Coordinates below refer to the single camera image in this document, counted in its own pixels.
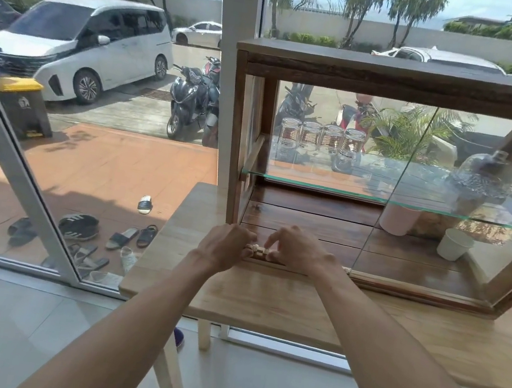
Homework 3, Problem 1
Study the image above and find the black scooter with red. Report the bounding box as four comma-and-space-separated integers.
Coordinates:
192, 55, 231, 150

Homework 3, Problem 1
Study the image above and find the grey flat sandal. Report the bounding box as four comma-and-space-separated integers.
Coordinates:
104, 223, 140, 254

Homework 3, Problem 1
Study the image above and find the large clear glass jar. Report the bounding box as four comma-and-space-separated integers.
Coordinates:
440, 143, 512, 224

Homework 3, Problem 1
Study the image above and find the white window frame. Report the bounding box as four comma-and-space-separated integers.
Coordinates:
0, 0, 407, 374

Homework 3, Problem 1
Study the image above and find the light wooden table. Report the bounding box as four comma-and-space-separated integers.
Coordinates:
105, 172, 512, 388

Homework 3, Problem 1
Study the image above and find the person's right hand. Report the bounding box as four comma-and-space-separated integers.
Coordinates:
260, 222, 355, 284

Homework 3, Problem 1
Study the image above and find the pair of grey sandals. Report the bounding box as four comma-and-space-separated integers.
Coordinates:
40, 238, 112, 278

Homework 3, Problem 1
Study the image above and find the white van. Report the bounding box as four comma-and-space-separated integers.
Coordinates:
0, 0, 182, 118

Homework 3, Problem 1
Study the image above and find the person's right forearm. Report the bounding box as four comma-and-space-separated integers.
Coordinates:
293, 262, 512, 388

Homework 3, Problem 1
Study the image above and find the person's left forearm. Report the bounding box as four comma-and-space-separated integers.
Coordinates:
16, 228, 224, 388

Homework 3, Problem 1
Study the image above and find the clear drinking glass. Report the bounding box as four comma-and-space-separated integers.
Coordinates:
334, 127, 368, 176
297, 120, 324, 156
274, 116, 303, 164
318, 123, 345, 159

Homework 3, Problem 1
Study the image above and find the glass sliding door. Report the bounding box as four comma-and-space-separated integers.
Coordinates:
348, 97, 512, 313

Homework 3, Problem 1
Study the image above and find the white paper cup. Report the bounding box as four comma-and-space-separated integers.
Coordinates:
435, 226, 476, 264

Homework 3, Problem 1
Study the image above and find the grey bin with yellow lid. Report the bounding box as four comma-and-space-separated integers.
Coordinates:
0, 74, 61, 145

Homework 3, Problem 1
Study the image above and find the pair of black sandals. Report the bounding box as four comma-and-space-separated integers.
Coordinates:
5, 215, 41, 251

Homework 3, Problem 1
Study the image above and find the small white sedan car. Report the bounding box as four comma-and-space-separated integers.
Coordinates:
170, 17, 224, 51

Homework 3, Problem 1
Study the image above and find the black car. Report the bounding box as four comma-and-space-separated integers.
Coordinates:
441, 128, 512, 197

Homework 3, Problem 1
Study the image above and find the white shoe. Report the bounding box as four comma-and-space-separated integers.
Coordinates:
117, 246, 142, 276
83, 268, 125, 290

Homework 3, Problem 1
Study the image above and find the dark grey scooter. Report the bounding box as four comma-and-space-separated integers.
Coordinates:
163, 63, 213, 144

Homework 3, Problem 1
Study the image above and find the dark wooden display cabinet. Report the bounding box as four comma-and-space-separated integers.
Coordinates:
203, 33, 512, 324

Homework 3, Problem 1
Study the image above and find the black striped sneaker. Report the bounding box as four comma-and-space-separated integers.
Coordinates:
56, 210, 102, 244

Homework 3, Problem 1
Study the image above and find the black motorbike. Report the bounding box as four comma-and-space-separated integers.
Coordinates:
275, 81, 321, 131

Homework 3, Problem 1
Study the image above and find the black slide sandal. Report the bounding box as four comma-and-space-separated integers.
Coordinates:
136, 194, 156, 217

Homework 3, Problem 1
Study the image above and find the black strap sandal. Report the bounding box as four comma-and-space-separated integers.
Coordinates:
135, 223, 159, 251

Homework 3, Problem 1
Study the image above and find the glass shelf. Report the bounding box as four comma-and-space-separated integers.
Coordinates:
239, 131, 512, 233

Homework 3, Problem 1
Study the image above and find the brown outdoor doormat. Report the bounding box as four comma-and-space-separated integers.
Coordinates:
137, 86, 174, 103

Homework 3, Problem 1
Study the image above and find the person's left hand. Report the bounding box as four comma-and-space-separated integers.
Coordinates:
193, 219, 260, 279

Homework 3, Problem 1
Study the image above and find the green palm plant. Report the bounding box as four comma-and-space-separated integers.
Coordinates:
360, 97, 479, 171

